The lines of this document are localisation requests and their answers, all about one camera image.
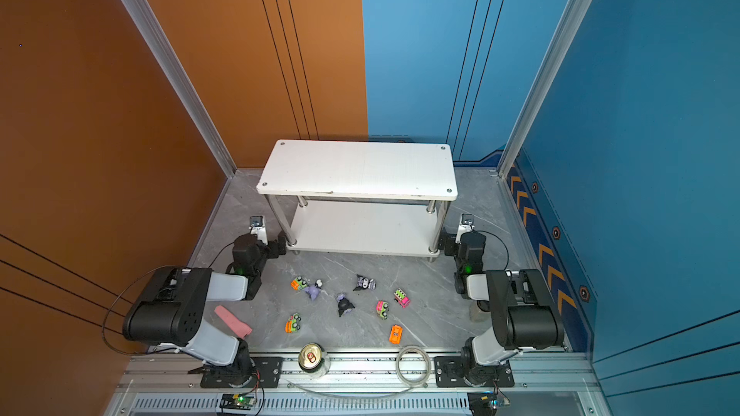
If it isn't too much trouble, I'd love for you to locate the light purple figure toy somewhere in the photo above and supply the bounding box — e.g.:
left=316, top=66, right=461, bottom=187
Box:
left=304, top=279, right=323, bottom=302

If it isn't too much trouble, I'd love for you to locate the black purple figure toy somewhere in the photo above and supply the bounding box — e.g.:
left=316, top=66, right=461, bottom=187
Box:
left=354, top=275, right=377, bottom=291

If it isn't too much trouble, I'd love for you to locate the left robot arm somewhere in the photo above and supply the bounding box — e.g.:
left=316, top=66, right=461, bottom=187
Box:
left=123, top=233, right=287, bottom=388

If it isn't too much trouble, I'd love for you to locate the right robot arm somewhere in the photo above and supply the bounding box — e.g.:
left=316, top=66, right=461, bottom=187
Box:
left=439, top=230, right=566, bottom=386

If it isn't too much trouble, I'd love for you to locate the white two-tier shelf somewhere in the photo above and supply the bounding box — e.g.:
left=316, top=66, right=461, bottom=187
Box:
left=256, top=140, right=458, bottom=259

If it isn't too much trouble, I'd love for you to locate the green orange toy car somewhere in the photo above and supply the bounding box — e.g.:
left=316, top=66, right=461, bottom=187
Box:
left=291, top=277, right=308, bottom=292

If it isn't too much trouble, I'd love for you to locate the pink green toy truck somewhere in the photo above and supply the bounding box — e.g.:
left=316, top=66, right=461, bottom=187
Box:
left=394, top=289, right=410, bottom=308

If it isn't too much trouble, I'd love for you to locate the orange green toy truck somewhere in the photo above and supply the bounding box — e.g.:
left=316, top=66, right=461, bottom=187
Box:
left=284, top=313, right=302, bottom=334

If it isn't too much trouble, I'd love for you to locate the pink eraser block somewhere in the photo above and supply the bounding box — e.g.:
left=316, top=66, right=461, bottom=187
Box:
left=214, top=305, right=252, bottom=339

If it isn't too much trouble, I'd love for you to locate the pink green toy car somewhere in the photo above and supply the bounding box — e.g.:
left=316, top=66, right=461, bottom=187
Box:
left=376, top=300, right=389, bottom=320

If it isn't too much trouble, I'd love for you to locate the metal can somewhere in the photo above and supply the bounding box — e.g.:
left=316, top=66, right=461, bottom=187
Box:
left=298, top=343, right=330, bottom=379

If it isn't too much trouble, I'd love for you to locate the clear coiled tube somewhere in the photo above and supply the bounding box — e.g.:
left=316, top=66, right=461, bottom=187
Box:
left=394, top=345, right=432, bottom=388

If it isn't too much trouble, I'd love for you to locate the left circuit board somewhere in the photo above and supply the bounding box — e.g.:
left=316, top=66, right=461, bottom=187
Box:
left=219, top=393, right=259, bottom=415

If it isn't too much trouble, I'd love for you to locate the circuit board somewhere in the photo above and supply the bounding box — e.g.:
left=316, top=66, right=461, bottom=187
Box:
left=219, top=393, right=259, bottom=415
left=468, top=392, right=510, bottom=416

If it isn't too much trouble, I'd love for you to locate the right circuit board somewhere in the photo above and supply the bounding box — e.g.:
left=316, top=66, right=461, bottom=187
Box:
left=468, top=392, right=510, bottom=416

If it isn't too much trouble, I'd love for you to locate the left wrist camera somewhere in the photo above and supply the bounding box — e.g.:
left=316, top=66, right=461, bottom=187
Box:
left=249, top=215, right=268, bottom=245

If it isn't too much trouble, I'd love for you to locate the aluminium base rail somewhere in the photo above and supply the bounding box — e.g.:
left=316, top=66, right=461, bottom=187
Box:
left=104, top=349, right=611, bottom=415

